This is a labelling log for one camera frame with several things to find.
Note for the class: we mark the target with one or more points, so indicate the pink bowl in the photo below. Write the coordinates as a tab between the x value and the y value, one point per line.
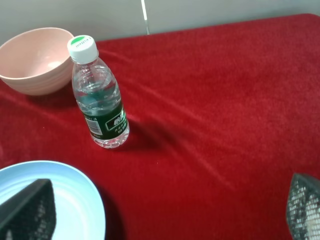
37	62

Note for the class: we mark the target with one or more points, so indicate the clear water bottle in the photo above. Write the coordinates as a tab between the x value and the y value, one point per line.
97	94

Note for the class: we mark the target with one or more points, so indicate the light blue plate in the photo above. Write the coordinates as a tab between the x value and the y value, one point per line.
80	213

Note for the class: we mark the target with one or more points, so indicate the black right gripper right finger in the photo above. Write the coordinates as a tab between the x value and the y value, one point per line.
303	207

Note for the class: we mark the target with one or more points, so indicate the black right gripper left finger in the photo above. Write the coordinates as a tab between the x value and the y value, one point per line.
30	214

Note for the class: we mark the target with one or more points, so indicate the red tablecloth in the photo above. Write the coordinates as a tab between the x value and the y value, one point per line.
220	119

